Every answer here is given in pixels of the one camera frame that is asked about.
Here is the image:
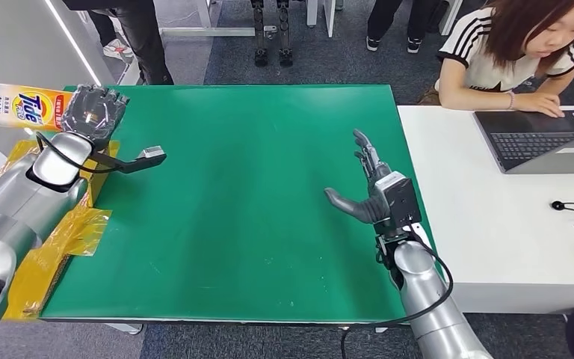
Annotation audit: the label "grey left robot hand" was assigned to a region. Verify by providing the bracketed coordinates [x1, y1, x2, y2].
[61, 84, 131, 150]

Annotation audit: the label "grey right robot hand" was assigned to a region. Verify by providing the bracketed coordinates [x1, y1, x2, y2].
[324, 129, 393, 225]

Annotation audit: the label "orange detergent bottle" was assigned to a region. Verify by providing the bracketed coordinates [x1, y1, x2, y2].
[0, 79, 78, 133]

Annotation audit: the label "standing person in dark trousers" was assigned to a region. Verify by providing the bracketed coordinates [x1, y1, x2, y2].
[61, 0, 175, 86]

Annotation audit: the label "green table mat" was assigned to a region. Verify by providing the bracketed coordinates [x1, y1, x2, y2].
[39, 84, 439, 326]

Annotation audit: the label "white desk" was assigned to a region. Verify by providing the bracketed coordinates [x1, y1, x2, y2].
[396, 105, 574, 315]

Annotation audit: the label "yellow film wrapped cardboard box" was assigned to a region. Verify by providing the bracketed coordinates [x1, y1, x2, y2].
[0, 140, 122, 322]

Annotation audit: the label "dark grey laptop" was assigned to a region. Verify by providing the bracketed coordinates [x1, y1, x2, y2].
[473, 109, 574, 175]

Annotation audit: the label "black robot legs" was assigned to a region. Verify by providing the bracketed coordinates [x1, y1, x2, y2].
[250, 0, 294, 68]

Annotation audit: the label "standing person with black shoes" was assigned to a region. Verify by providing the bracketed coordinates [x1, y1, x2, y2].
[365, 0, 449, 55]

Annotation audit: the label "white furniture leg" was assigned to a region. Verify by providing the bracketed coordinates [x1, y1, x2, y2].
[306, 0, 338, 39]

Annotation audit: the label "seated person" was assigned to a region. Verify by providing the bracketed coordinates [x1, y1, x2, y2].
[418, 0, 574, 119]

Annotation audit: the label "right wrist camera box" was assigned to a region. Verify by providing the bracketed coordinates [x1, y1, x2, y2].
[374, 171, 423, 235]

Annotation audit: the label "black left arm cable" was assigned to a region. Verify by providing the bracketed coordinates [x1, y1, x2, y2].
[35, 131, 120, 175]

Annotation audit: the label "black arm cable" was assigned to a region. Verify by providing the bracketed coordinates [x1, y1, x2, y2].
[340, 225, 454, 359]
[35, 131, 120, 175]

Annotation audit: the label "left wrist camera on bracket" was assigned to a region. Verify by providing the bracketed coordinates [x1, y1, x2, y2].
[91, 144, 168, 175]

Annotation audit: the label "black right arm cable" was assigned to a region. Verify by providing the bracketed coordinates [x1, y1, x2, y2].
[340, 225, 454, 359]

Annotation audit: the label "white table frame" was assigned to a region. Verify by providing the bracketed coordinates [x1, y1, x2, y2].
[160, 0, 256, 37]

